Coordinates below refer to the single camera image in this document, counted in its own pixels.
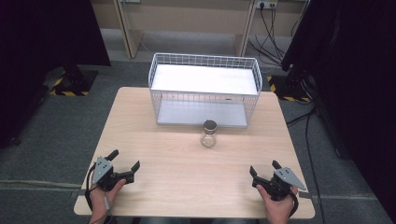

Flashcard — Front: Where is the person's left hand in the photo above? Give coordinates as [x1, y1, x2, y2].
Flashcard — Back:
[89, 178, 127, 215]

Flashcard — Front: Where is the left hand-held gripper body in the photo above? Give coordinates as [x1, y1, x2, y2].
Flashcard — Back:
[92, 156, 127, 191]

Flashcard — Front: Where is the beige wooden desk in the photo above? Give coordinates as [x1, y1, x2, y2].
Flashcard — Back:
[90, 0, 310, 60]

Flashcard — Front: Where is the white wire shelf rack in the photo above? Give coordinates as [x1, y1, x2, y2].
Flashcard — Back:
[148, 52, 263, 129]

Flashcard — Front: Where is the black stand base hazard tape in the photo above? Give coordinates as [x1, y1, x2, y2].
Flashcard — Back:
[266, 70, 314, 104]
[42, 64, 99, 98]

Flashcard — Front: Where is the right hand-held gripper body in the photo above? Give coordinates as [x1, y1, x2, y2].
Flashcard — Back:
[257, 166, 307, 202]

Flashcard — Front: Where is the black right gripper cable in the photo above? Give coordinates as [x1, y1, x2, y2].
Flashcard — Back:
[288, 186, 301, 218]

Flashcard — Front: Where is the black floor cable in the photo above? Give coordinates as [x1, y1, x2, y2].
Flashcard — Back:
[285, 106, 327, 224]

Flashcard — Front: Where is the white power strip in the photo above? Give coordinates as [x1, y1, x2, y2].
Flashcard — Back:
[255, 0, 279, 10]

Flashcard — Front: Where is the person's right hand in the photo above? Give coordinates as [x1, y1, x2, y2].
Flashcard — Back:
[255, 184, 299, 220]

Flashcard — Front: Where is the glass jar with black lid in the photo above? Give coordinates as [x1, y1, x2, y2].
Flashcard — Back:
[200, 119, 219, 149]

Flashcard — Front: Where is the black cables bundle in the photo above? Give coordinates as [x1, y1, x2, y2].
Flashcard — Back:
[247, 6, 309, 68]

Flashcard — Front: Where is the black curtain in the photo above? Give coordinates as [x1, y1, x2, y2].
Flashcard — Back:
[0, 0, 112, 149]
[280, 0, 396, 217]

